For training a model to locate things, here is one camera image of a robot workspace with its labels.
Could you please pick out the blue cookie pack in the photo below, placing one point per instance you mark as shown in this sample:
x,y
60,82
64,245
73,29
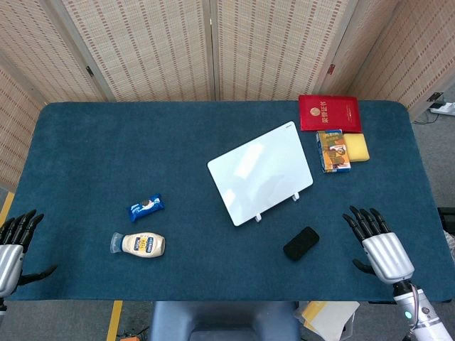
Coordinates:
x,y
145,207

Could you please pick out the mayonnaise squeeze bottle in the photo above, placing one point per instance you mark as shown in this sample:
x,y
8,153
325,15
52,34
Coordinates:
x,y
142,244

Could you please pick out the blue table cloth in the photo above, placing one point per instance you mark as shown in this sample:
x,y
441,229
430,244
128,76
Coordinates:
x,y
89,160

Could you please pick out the yellow white paper bag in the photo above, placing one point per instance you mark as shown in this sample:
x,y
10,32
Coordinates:
x,y
330,318

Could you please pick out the black screen hinge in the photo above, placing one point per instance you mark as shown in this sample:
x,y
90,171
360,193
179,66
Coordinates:
x,y
436,96
90,71

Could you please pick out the black felt whiteboard eraser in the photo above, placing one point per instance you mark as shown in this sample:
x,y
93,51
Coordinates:
x,y
301,244

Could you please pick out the yellow sponge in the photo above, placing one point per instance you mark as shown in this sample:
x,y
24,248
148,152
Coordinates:
x,y
357,147

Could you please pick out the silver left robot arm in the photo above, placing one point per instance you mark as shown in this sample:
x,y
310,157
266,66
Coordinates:
x,y
2,305

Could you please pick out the red screen hinge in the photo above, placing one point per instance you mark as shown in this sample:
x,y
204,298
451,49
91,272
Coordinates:
x,y
331,68

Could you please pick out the white board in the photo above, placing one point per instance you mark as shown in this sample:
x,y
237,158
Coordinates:
x,y
259,170

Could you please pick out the blue yellow snack box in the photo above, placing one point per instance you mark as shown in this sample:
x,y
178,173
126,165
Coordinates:
x,y
332,152

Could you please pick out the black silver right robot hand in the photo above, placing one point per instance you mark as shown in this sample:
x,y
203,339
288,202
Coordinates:
x,y
385,252

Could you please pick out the woven folding screen panel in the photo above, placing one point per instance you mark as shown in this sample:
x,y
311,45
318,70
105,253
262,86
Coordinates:
x,y
14,124
149,46
273,46
39,42
401,42

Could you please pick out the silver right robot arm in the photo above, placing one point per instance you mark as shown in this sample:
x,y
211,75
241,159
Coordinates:
x,y
423,312

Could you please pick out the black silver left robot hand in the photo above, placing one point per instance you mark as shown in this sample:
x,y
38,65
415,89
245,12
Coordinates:
x,y
10,248

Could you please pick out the black box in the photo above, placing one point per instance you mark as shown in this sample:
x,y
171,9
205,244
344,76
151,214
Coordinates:
x,y
447,220

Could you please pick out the red certificate book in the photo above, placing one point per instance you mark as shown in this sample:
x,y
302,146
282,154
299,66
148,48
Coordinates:
x,y
328,112

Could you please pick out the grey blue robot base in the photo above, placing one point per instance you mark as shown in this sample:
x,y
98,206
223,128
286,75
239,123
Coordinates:
x,y
220,319

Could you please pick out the white power strip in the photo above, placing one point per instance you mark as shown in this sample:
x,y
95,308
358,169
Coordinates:
x,y
444,107

